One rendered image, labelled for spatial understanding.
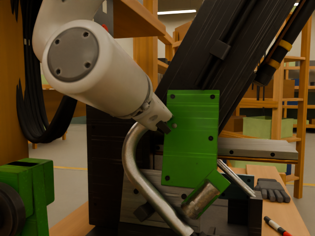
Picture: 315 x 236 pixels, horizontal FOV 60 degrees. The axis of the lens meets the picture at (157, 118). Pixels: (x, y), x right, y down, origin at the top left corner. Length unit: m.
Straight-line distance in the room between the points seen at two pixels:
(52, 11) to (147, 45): 1.07
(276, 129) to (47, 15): 2.99
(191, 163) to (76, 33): 0.37
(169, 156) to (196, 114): 0.11
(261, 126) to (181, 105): 2.82
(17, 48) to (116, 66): 0.34
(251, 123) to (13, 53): 3.11
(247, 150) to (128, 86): 0.43
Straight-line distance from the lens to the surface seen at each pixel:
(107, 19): 0.71
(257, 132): 3.44
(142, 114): 0.43
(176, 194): 0.61
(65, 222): 0.91
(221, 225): 0.83
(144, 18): 0.93
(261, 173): 1.34
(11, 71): 0.59
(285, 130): 3.53
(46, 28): 0.38
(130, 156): 0.58
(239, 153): 0.70
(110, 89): 0.31
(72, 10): 0.38
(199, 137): 0.58
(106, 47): 0.29
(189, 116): 0.59
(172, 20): 10.04
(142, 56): 1.43
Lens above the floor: 1.27
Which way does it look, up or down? 6 degrees down
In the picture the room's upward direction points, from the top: straight up
